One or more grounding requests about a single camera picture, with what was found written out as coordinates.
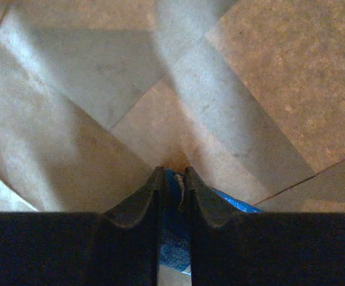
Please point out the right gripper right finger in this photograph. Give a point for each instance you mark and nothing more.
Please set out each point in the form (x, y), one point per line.
(287, 249)

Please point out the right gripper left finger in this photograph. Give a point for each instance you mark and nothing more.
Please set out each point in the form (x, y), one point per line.
(117, 247)

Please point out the small blue snack bar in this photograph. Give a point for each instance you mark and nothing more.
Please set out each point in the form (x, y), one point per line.
(173, 238)

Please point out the brown paper bag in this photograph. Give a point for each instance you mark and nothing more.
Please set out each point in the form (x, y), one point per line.
(94, 95)

